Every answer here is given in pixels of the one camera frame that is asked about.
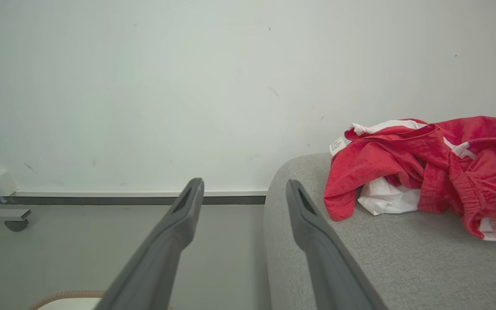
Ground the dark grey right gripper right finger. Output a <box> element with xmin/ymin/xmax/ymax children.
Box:
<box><xmin>286</xmin><ymin>179</ymin><xmax>388</xmax><ymax>310</ymax></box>

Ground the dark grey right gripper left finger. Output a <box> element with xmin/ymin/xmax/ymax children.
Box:
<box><xmin>94</xmin><ymin>178</ymin><xmax>205</xmax><ymax>310</ymax></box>

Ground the red clothing with white trim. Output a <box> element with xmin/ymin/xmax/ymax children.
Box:
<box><xmin>323</xmin><ymin>115</ymin><xmax>496</xmax><ymax>242</ymax></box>

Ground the grey fabric sofa seat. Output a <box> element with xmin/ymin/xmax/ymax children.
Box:
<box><xmin>263</xmin><ymin>152</ymin><xmax>496</xmax><ymax>310</ymax></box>

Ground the white laundry basket woven rim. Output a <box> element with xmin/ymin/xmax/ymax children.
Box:
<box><xmin>28</xmin><ymin>290</ymin><xmax>106</xmax><ymax>310</ymax></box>

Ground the dark caster wheel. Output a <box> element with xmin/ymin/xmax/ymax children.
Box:
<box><xmin>5</xmin><ymin>219</ymin><xmax>29</xmax><ymax>233</ymax></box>

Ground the grey metal stand leg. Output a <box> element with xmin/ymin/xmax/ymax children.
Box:
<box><xmin>0</xmin><ymin>185</ymin><xmax>31</xmax><ymax>222</ymax></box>

